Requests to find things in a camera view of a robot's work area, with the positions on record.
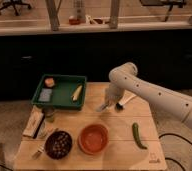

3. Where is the red bowl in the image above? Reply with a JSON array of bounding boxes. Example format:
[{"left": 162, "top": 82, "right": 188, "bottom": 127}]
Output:
[{"left": 78, "top": 124, "right": 109, "bottom": 155}]

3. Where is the small glass jar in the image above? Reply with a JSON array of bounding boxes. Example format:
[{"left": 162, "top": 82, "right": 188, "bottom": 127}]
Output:
[{"left": 43, "top": 107, "right": 55, "bottom": 122}]

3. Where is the green plastic tray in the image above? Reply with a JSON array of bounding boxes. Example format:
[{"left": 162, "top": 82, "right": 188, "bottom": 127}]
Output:
[{"left": 32, "top": 74, "right": 87, "bottom": 110}]

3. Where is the grey triangular towel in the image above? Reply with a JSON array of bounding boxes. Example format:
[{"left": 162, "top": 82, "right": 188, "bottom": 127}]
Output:
[{"left": 96, "top": 104, "right": 108, "bottom": 112}]

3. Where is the dark bowl with nuts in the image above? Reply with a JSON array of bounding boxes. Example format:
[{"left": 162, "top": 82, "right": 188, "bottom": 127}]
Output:
[{"left": 44, "top": 131, "right": 73, "bottom": 159}]

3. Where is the orange sponge cube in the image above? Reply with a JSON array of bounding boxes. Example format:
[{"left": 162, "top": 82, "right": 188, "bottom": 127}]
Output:
[{"left": 45, "top": 78, "right": 55, "bottom": 88}]

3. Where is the grey sponge pad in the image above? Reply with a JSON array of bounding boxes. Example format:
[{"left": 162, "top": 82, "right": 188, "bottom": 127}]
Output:
[{"left": 38, "top": 88, "right": 52, "bottom": 102}]

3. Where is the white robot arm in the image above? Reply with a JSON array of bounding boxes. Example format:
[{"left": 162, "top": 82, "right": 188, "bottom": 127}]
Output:
[{"left": 104, "top": 62, "right": 192, "bottom": 171}]

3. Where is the metal fork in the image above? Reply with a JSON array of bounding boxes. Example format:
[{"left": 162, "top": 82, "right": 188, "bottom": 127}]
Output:
[{"left": 31, "top": 127, "right": 59, "bottom": 160}]

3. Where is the black cable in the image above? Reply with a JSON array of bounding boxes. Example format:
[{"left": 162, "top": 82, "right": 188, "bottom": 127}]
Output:
[{"left": 158, "top": 132, "right": 192, "bottom": 171}]

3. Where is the yellow corn cob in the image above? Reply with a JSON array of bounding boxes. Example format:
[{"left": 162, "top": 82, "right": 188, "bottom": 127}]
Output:
[{"left": 71, "top": 85, "right": 83, "bottom": 101}]

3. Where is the red white object on floor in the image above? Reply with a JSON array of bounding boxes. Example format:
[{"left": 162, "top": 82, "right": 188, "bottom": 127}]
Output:
[{"left": 68, "top": 0, "right": 87, "bottom": 26}]

